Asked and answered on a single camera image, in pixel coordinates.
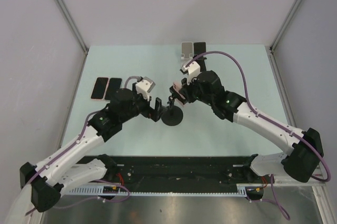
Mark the pink case phone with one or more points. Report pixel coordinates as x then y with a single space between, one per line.
99 88

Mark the white phone stand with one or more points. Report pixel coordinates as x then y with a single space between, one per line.
187 52

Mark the aluminium frame post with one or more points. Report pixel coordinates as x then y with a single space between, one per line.
285 24
72 25

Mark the left aluminium frame post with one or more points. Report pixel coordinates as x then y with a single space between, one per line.
72 25

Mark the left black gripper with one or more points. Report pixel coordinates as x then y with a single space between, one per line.
155 114

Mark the right aluminium frame post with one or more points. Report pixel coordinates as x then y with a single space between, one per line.
285 24

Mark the black round base stand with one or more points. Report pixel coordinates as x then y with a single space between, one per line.
172 115

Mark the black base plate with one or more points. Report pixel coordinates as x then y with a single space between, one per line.
164 171

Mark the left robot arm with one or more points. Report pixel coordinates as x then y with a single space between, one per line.
50 178

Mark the right aluminium table rail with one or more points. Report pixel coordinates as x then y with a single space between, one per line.
281 88

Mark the black rectangular phone stand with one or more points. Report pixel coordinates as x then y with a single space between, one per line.
200 48

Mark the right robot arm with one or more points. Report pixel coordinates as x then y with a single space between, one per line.
301 149

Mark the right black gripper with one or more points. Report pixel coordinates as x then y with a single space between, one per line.
186 89

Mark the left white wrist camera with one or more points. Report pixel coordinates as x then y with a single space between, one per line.
144 87

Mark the white slotted cable duct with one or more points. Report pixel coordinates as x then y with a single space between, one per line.
218 190

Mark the black phone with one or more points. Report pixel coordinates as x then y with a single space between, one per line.
114 84

